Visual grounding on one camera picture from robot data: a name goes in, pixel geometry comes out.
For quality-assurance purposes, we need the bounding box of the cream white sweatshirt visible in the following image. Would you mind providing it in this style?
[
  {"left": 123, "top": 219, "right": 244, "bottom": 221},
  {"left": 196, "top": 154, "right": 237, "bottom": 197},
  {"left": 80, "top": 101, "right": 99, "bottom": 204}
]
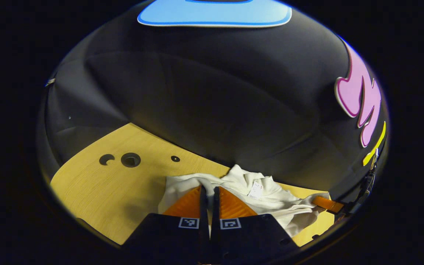
[{"left": 158, "top": 165, "right": 331, "bottom": 238}]

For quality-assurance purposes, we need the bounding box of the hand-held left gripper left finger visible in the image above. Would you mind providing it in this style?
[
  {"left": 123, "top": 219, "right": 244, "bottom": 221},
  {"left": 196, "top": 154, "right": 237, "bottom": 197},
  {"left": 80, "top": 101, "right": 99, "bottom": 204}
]
[{"left": 122, "top": 185, "right": 209, "bottom": 264}]

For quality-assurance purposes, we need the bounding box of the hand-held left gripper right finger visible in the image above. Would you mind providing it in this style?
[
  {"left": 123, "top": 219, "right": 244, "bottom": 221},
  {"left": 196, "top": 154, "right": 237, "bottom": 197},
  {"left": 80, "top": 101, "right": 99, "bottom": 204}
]
[{"left": 211, "top": 186, "right": 300, "bottom": 264}]

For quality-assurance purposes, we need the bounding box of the black backdrop cloth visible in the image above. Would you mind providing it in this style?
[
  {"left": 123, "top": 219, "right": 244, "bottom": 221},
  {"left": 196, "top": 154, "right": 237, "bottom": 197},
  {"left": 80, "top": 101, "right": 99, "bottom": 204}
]
[{"left": 37, "top": 0, "right": 389, "bottom": 203}]

